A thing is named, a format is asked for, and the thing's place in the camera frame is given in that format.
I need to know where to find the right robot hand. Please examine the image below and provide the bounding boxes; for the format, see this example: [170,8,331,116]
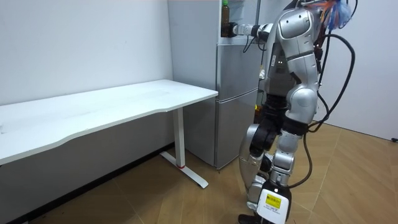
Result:
[221,22,254,38]

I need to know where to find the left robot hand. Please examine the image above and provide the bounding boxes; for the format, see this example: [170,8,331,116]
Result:
[256,183,292,224]

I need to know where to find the dark bottle with green cap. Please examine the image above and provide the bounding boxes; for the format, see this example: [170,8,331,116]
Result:
[221,0,231,37]

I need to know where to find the grey fridge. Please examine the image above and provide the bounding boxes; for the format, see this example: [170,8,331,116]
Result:
[167,0,266,170]

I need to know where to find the robot legs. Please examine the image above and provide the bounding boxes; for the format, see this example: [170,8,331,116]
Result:
[238,119,282,224]

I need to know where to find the robot body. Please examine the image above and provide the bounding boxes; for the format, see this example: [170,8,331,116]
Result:
[262,0,326,125]

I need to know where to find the white desk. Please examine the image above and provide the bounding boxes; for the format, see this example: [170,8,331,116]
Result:
[0,79,219,189]

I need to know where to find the cable bundle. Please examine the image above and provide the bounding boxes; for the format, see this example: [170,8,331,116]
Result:
[306,0,358,32]

